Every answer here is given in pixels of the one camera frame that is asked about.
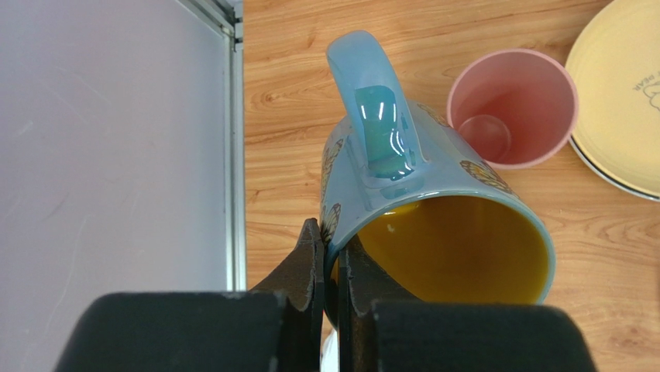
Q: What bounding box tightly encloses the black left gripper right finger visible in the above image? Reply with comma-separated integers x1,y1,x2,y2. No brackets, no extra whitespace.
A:
337,238,596,371

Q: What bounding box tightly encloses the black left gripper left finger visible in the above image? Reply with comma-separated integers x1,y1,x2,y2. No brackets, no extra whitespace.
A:
55,219,325,371

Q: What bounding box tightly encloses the blue butterfly ceramic mug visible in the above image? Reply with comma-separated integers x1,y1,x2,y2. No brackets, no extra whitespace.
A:
319,30,555,326

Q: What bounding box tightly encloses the pink plastic cup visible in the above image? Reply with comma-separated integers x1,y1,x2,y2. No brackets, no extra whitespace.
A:
446,48,579,170

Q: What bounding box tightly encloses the cream yellow plate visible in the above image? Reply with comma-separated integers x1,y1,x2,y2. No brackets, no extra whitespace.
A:
565,1,659,196

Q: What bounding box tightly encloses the left aluminium frame post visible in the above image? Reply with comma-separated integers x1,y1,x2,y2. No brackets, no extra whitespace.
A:
181,1,247,291

